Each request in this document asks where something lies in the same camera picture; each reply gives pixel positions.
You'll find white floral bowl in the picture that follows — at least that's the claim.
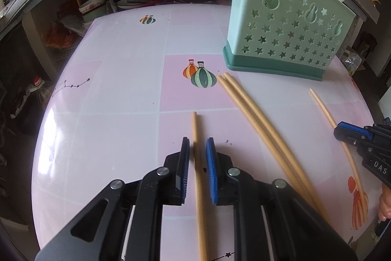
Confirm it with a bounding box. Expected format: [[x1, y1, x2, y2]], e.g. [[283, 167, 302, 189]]
[[79, 0, 106, 14]]

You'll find mint green utensil holder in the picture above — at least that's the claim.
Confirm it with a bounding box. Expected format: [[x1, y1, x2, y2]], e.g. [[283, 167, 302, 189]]
[[222, 0, 357, 82]]

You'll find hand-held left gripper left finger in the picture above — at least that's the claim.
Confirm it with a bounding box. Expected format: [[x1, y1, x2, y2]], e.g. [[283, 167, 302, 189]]
[[35, 137, 190, 261]]

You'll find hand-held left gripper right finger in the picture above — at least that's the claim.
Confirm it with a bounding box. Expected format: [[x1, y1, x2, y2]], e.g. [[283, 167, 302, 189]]
[[206, 138, 358, 261]]

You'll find orange plastic bag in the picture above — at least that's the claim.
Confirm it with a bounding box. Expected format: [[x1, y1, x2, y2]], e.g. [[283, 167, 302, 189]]
[[46, 23, 75, 49]]

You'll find yellow cooking oil bottle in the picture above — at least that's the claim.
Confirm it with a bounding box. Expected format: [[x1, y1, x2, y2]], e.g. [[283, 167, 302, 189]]
[[30, 76, 52, 107]]

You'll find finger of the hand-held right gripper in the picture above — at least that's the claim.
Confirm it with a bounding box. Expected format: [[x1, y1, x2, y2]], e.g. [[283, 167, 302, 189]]
[[345, 141, 371, 158], [334, 122, 374, 142]]

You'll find green bowl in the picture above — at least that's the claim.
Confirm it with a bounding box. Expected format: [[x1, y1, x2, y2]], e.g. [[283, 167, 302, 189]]
[[82, 9, 105, 22]]

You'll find wooden chopstick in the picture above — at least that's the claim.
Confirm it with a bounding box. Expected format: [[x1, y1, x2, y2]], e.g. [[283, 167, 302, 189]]
[[309, 88, 369, 204], [217, 75, 323, 214], [191, 112, 209, 261], [223, 72, 331, 222]]

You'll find person's right hand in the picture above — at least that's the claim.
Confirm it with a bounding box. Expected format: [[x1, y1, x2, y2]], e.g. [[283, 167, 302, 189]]
[[379, 192, 391, 220]]

